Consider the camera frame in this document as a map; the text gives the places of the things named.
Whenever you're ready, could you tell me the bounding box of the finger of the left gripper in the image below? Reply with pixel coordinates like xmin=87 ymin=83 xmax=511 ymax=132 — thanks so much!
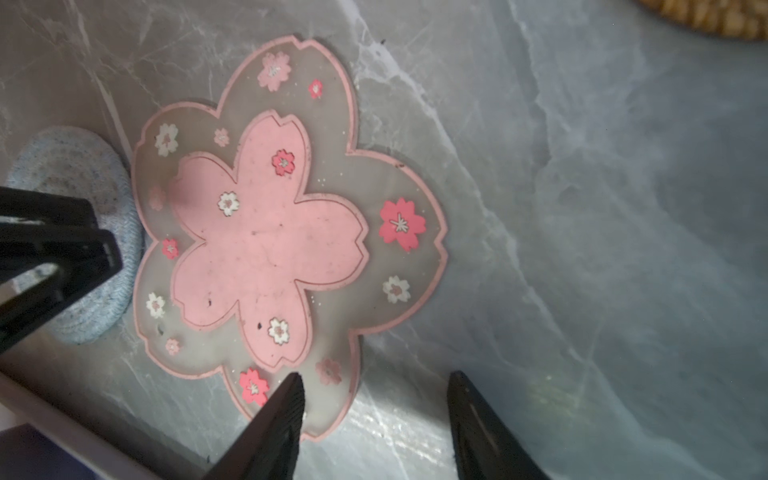
xmin=1 ymin=223 xmax=122 ymax=352
xmin=1 ymin=187 xmax=98 ymax=228

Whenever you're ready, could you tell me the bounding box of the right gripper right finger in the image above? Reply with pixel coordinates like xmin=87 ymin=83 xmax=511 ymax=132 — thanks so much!
xmin=447 ymin=371 xmax=549 ymax=480

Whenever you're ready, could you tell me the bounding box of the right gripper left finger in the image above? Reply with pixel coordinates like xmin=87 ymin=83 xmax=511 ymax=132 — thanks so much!
xmin=205 ymin=372 xmax=305 ymax=480

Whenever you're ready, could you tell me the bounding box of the blue woven round coaster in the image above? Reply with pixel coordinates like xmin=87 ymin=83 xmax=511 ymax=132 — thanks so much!
xmin=6 ymin=126 xmax=144 ymax=344

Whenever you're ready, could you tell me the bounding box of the pink flower coaster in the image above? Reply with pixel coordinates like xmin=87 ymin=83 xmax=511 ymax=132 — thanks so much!
xmin=132 ymin=36 xmax=448 ymax=441

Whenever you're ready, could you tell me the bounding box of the rattan woven round coaster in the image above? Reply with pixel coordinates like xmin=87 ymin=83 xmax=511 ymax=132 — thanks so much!
xmin=639 ymin=0 xmax=767 ymax=42

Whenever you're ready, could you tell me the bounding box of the lavender silicone tray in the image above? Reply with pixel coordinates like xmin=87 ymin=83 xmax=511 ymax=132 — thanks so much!
xmin=1 ymin=374 xmax=159 ymax=479

